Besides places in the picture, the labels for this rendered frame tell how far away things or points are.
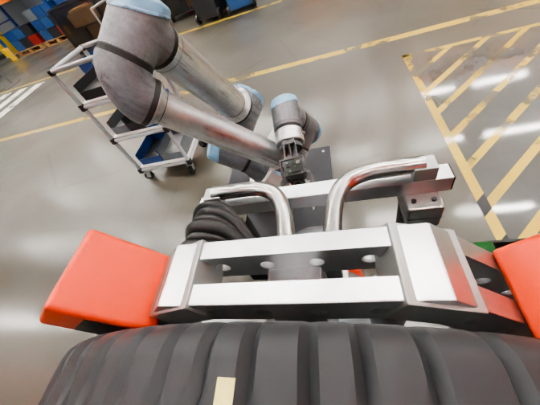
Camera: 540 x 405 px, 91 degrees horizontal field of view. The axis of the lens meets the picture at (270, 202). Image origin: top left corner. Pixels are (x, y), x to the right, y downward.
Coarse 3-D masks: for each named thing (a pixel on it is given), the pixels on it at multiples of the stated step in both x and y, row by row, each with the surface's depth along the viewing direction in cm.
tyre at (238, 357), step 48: (96, 336) 20; (144, 336) 16; (192, 336) 14; (240, 336) 13; (288, 336) 13; (336, 336) 12; (384, 336) 12; (432, 336) 12; (480, 336) 13; (48, 384) 21; (96, 384) 15; (144, 384) 13; (192, 384) 13; (240, 384) 12; (288, 384) 11; (336, 384) 11; (384, 384) 11; (432, 384) 11; (480, 384) 11; (528, 384) 11
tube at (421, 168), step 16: (400, 160) 38; (416, 160) 38; (432, 160) 38; (352, 176) 39; (368, 176) 39; (384, 176) 39; (416, 176) 38; (432, 176) 38; (336, 192) 38; (336, 208) 37; (336, 224) 35; (336, 272) 28
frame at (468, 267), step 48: (240, 240) 24; (288, 240) 23; (336, 240) 22; (384, 240) 20; (432, 240) 19; (192, 288) 23; (240, 288) 21; (288, 288) 20; (336, 288) 19; (384, 288) 18; (432, 288) 17; (480, 288) 19; (528, 336) 21
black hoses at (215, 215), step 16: (208, 208) 39; (224, 208) 40; (192, 224) 38; (208, 224) 37; (224, 224) 38; (240, 224) 40; (192, 240) 37; (208, 240) 36; (224, 240) 37; (272, 320) 34
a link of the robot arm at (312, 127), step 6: (306, 114) 88; (306, 120) 87; (312, 120) 90; (306, 126) 88; (312, 126) 90; (318, 126) 94; (306, 132) 90; (312, 132) 92; (318, 132) 94; (306, 138) 91; (312, 138) 93; (318, 138) 96; (306, 144) 92
